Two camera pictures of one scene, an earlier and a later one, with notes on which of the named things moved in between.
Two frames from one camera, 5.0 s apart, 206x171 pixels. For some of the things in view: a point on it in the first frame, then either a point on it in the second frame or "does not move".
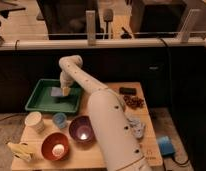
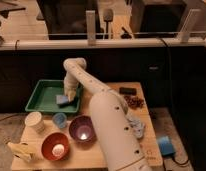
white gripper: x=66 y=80 → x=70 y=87
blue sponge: x=166 y=146 does not move
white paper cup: x=34 y=119 does not move
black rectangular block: x=128 y=91 does not move
